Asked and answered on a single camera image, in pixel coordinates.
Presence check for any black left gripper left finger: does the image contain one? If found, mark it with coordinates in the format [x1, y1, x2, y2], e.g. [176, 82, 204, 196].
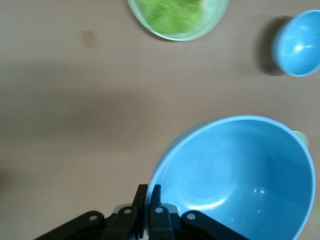
[112, 184, 149, 240]

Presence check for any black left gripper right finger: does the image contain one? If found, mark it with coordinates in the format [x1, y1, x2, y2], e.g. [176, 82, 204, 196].
[148, 184, 175, 240]

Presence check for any pale green plate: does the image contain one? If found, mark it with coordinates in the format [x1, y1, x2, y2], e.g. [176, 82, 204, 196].
[126, 0, 230, 42]

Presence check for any pale green bowl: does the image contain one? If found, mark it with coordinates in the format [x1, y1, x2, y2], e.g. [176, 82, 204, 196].
[291, 130, 310, 151]

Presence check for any brown tape square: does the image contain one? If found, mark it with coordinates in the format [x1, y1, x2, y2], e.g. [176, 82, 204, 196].
[82, 30, 97, 48]

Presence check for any blue bowl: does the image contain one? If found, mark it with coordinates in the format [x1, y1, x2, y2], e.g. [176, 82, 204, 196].
[270, 9, 320, 77]
[144, 114, 317, 240]

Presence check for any green lettuce leaf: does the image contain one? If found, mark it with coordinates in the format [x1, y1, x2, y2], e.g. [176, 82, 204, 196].
[139, 0, 208, 36]

